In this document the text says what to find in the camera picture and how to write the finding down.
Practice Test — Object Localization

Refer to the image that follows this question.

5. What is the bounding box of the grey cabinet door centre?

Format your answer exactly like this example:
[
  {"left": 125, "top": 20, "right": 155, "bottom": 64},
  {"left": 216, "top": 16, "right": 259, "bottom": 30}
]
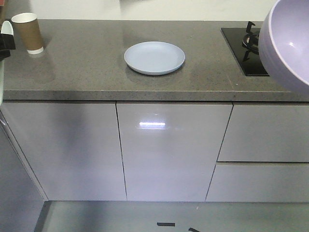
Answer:
[{"left": 117, "top": 102, "right": 232, "bottom": 202}]

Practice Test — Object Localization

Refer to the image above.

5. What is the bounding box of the black tape strip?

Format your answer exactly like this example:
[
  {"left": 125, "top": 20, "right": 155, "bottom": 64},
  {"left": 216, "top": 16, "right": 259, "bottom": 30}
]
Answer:
[
  {"left": 188, "top": 227, "right": 200, "bottom": 232},
  {"left": 156, "top": 222, "right": 176, "bottom": 227}
]

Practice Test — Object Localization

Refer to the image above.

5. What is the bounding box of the black tape strip centre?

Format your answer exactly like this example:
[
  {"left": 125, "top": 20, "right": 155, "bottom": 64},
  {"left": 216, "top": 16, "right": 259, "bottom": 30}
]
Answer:
[{"left": 156, "top": 222, "right": 176, "bottom": 227}]

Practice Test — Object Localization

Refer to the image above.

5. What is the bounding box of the pale green plastic spoon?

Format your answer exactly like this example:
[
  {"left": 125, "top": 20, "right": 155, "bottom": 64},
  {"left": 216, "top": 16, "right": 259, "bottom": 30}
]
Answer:
[{"left": 0, "top": 21, "right": 14, "bottom": 103}]

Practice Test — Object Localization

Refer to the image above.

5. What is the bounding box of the lilac plastic bowl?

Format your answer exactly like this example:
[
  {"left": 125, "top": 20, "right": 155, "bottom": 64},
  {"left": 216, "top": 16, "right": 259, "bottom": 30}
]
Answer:
[{"left": 258, "top": 0, "right": 309, "bottom": 95}]

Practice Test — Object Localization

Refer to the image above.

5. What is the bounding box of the grey cabinet door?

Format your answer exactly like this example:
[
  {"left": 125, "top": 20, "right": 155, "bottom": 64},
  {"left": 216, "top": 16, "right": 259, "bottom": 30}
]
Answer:
[
  {"left": 117, "top": 102, "right": 232, "bottom": 202},
  {"left": 2, "top": 102, "right": 126, "bottom": 201}
]

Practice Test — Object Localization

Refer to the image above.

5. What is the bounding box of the black tape strip left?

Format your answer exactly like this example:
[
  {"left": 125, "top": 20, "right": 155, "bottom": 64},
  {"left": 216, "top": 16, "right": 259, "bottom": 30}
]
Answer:
[{"left": 188, "top": 227, "right": 200, "bottom": 232}]

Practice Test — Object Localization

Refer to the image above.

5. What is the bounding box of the grey cabinet door left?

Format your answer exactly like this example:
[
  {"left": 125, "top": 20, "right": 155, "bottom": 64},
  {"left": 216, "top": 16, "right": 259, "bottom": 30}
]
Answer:
[{"left": 2, "top": 102, "right": 126, "bottom": 201}]

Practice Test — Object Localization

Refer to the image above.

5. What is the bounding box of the light blue plate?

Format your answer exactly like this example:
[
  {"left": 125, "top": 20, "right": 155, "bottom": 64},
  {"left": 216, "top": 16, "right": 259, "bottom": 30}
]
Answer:
[{"left": 124, "top": 42, "right": 185, "bottom": 75}]

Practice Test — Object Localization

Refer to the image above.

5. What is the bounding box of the grey side cabinet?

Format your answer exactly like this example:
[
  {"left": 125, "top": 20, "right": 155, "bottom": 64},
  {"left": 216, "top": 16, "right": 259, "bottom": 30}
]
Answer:
[{"left": 0, "top": 114, "right": 48, "bottom": 232}]

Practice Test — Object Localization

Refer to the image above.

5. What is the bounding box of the black gas stove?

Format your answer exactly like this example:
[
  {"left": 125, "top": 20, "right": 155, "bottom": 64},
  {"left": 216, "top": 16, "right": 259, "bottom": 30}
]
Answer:
[{"left": 221, "top": 21, "right": 269, "bottom": 76}]

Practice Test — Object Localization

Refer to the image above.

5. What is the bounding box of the brown paper cup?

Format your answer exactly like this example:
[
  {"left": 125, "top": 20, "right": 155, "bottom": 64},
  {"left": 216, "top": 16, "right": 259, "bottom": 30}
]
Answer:
[{"left": 11, "top": 13, "right": 44, "bottom": 55}]

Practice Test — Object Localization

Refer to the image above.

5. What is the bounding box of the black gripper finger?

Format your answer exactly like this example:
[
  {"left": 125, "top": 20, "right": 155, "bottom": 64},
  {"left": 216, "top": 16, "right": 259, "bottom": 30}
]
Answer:
[
  {"left": 0, "top": 34, "right": 15, "bottom": 50},
  {"left": 0, "top": 50, "right": 11, "bottom": 60}
]

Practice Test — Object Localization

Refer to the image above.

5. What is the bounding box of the grey drawer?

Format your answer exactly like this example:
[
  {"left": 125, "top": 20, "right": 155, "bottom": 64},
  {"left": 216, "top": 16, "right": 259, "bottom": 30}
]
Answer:
[
  {"left": 218, "top": 103, "right": 309, "bottom": 162},
  {"left": 206, "top": 163, "right": 309, "bottom": 203}
]

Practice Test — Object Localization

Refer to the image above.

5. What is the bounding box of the grey lower drawer front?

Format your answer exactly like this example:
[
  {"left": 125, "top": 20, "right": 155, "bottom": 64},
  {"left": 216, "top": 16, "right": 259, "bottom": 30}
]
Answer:
[{"left": 206, "top": 163, "right": 309, "bottom": 203}]

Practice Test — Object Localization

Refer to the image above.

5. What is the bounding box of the grey upper drawer front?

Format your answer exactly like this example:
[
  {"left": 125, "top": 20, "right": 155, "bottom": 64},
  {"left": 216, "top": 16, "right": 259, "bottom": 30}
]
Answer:
[{"left": 218, "top": 103, "right": 309, "bottom": 162}]

